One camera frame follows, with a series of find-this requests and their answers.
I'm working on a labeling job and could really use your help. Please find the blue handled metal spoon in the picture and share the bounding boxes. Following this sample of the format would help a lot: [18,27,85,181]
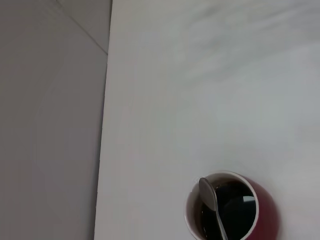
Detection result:
[198,176,228,240]

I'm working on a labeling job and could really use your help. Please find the red ceramic mug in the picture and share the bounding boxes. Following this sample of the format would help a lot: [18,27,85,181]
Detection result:
[184,170,281,240]

